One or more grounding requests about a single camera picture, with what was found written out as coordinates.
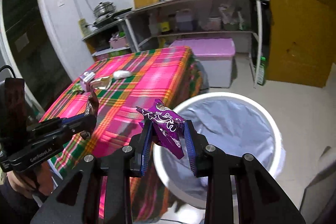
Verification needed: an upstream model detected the brown chocolate wrapper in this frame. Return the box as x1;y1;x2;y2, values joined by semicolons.
84;90;99;117

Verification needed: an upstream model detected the purple snack bag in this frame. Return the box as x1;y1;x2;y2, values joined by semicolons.
136;99;185;159

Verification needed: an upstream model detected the clear plastic bag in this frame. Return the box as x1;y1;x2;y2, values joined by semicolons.
113;70;132;80

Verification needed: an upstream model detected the green snack wrapper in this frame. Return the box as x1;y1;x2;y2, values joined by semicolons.
71;83;84;93

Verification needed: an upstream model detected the white trash bin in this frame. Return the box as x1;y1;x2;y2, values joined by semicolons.
153;92;286;209

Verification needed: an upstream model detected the metal kitchen shelf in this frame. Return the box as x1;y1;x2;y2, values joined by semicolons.
118;0;269;87

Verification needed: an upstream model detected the person's left hand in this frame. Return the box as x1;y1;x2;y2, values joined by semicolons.
6;162;54;199

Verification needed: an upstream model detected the purple milk carton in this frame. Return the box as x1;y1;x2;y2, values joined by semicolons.
79;70;96;92

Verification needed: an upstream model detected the pink plaid tablecloth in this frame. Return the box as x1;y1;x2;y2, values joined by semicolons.
42;46;202;223

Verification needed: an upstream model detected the pink plastic basket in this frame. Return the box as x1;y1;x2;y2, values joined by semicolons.
109;36;128;49

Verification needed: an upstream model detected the small wooden cabinet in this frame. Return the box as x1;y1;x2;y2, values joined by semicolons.
82;19;136;61

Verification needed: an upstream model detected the green glass bottle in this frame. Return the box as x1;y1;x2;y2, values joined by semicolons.
257;56;267;86

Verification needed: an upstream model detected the purple lid storage box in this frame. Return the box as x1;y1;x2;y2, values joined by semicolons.
171;38;236;88

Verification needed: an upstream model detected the white power strip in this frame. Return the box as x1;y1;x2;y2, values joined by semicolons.
78;18;91;37

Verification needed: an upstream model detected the black induction cooker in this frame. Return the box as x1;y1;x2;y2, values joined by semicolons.
92;7;132;28

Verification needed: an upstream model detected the steel cooking pot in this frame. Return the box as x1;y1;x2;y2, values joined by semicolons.
93;2;116;18

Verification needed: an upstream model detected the yellow wooden door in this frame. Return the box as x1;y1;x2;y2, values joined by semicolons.
267;0;335;88

